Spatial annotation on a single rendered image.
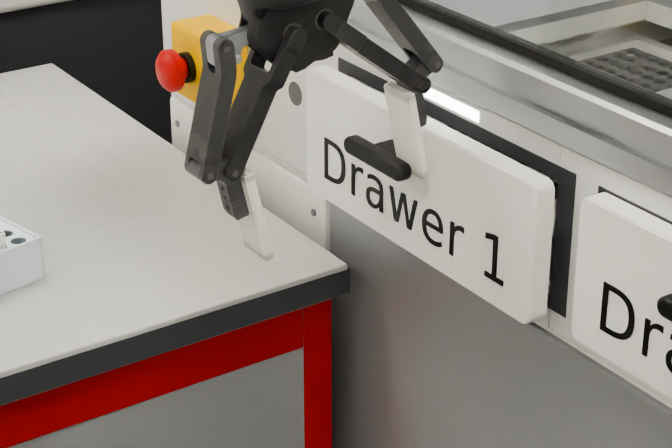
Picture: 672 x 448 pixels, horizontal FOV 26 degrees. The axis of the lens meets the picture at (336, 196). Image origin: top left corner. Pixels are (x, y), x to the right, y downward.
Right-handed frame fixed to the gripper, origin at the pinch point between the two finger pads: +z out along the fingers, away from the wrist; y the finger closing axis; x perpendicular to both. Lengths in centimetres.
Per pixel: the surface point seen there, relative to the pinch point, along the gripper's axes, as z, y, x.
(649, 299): 4.0, 9.7, -21.1
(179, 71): 3.0, 5.2, 34.1
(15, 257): 7.6, -17.1, 24.6
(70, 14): 15, 14, 85
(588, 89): -6.3, 14.3, -11.6
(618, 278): 3.7, 9.7, -18.2
